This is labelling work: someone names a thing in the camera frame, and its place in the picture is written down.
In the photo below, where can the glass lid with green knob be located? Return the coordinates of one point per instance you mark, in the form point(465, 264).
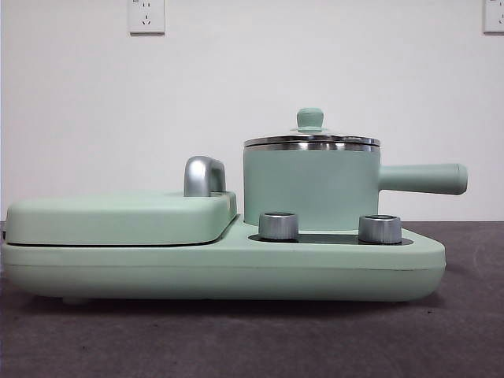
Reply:
point(310, 118)

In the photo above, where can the silver control knob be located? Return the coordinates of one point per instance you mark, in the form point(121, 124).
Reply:
point(279, 226)
point(379, 228)

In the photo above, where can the mint green griddle cover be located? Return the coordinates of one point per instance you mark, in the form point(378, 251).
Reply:
point(114, 220)

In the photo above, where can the mint green breakfast machine base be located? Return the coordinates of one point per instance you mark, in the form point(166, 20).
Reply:
point(118, 271)

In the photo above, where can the white wall socket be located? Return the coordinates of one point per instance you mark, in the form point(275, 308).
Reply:
point(495, 15)
point(147, 17)

